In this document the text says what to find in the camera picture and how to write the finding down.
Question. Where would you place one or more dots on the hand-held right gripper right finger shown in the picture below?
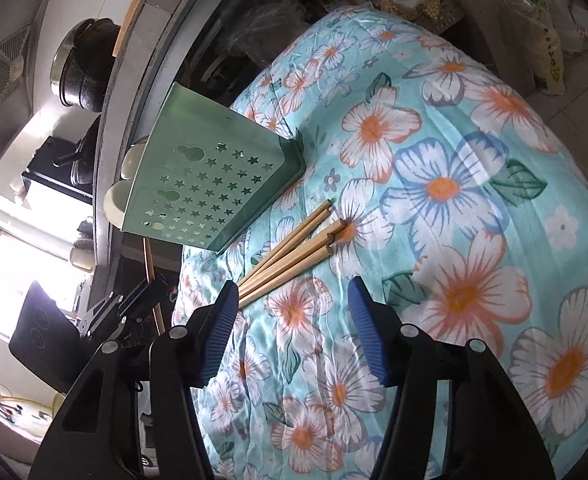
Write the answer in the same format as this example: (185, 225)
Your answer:
(374, 330)

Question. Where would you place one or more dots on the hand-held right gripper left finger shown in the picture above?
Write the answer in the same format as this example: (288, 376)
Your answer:
(219, 335)

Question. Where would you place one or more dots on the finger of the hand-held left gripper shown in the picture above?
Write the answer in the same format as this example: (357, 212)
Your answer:
(139, 297)
(119, 330)

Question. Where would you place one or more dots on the green star-cutout utensil holder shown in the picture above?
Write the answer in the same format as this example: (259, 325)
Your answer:
(214, 170)

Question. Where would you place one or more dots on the cream mug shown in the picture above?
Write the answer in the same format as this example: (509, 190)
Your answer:
(82, 260)

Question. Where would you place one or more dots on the window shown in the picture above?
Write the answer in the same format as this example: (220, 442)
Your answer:
(19, 260)

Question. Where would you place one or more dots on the black wok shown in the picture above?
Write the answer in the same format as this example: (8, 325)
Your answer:
(84, 160)

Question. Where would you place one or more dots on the gas stove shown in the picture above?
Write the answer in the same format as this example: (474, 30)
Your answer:
(44, 170)

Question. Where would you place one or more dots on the floral turquoise blanket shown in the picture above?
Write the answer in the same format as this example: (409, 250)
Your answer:
(449, 185)

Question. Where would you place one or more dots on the black cooking pot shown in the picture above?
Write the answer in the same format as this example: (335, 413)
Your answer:
(86, 67)

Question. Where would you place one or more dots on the range hood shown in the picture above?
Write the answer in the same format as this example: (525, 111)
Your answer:
(9, 85)

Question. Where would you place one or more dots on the dark plastic bag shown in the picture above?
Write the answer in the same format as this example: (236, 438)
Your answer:
(259, 20)

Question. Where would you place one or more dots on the rice sack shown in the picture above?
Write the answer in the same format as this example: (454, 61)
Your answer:
(544, 45)

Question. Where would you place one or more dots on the clear plastic bag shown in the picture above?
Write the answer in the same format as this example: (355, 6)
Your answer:
(584, 25)

